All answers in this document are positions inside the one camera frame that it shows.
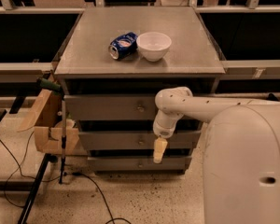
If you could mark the green handled pole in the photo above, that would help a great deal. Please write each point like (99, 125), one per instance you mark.
(51, 86)

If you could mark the crushed blue soda can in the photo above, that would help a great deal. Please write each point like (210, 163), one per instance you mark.
(123, 46)

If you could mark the cardboard box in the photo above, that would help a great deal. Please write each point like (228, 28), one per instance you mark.
(45, 117)

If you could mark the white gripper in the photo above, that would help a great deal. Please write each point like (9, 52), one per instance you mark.
(162, 131)

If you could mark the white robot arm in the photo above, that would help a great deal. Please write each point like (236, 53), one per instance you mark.
(241, 159)

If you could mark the white bowl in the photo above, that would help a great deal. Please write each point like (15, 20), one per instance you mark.
(153, 45)

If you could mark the black metal stand leg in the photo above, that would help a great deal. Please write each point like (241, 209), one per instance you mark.
(34, 189)

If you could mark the grey drawer cabinet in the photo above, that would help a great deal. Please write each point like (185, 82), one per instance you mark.
(116, 61)

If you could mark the grey top drawer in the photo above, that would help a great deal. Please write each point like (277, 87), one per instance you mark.
(111, 107)

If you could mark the grey bottom drawer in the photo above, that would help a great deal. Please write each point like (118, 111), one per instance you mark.
(118, 164)

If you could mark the grey drawer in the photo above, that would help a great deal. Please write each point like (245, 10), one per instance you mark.
(111, 107)
(118, 164)
(134, 140)

